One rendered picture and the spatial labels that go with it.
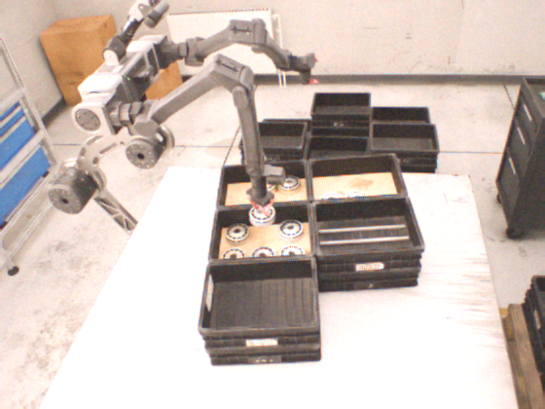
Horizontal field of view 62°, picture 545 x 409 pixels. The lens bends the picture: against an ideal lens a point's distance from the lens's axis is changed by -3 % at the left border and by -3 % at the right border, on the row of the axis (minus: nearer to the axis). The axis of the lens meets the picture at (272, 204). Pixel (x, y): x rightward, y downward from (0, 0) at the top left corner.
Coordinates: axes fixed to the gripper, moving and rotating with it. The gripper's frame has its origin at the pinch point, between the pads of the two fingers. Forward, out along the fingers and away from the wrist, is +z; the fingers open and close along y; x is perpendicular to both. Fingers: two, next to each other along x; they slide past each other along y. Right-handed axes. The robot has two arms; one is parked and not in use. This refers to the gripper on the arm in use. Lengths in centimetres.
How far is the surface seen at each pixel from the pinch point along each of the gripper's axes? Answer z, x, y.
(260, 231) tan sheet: 13.6, -0.1, 2.8
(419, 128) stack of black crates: 38, -144, 14
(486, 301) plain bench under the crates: 24, -38, -81
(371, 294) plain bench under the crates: 25, -12, -46
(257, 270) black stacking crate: 7.3, 18.3, -16.1
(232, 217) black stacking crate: 8.4, 5.6, 13.5
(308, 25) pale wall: 40, -231, 187
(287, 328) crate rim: 3, 30, -44
